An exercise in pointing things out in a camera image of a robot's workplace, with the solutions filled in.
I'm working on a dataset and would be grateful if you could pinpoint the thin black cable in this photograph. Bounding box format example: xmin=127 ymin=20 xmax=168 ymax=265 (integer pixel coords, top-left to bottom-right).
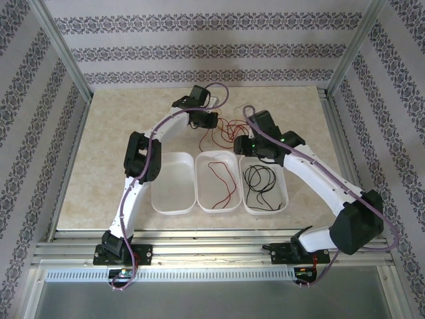
xmin=245 ymin=189 xmax=287 ymax=212
xmin=242 ymin=165 xmax=277 ymax=193

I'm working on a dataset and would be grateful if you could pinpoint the white plastic tray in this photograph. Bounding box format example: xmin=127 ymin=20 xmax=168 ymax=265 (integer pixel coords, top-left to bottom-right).
xmin=151 ymin=152 xmax=196 ymax=216
xmin=239 ymin=154 xmax=288 ymax=216
xmin=195 ymin=150 xmax=242 ymax=213

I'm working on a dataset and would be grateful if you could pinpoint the grey metal panel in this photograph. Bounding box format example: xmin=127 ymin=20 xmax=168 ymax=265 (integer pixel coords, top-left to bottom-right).
xmin=33 ymin=280 xmax=392 ymax=319

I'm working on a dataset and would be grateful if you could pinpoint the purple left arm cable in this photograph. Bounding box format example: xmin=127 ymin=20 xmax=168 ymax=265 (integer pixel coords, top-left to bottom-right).
xmin=111 ymin=82 xmax=231 ymax=292

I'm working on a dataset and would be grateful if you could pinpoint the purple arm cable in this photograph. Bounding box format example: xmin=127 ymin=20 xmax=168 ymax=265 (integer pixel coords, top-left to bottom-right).
xmin=242 ymin=105 xmax=401 ymax=289
xmin=111 ymin=82 xmax=231 ymax=292

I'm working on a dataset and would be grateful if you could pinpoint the aluminium side rail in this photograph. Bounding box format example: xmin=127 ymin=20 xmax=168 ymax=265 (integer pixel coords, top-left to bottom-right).
xmin=317 ymin=86 xmax=378 ymax=240
xmin=49 ymin=96 xmax=92 ymax=242

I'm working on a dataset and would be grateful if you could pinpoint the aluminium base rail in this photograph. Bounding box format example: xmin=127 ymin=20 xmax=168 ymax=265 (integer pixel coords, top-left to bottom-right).
xmin=33 ymin=228 xmax=390 ymax=266

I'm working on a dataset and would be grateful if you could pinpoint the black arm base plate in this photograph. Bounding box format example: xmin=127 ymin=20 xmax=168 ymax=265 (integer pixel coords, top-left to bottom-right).
xmin=94 ymin=244 xmax=153 ymax=266
xmin=270 ymin=242 xmax=330 ymax=266

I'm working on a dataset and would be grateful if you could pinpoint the slotted white cable duct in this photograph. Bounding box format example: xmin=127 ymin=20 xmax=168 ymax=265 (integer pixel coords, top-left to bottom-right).
xmin=44 ymin=268 xmax=296 ymax=282

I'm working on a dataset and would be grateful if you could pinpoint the aluminium corner post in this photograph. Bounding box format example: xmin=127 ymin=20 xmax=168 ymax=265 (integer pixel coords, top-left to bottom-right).
xmin=327 ymin=0 xmax=388 ymax=99
xmin=31 ymin=0 xmax=94 ymax=102

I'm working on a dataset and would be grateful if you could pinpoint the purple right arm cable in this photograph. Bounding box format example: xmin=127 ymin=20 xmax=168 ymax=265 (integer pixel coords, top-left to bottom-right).
xmin=242 ymin=105 xmax=401 ymax=289

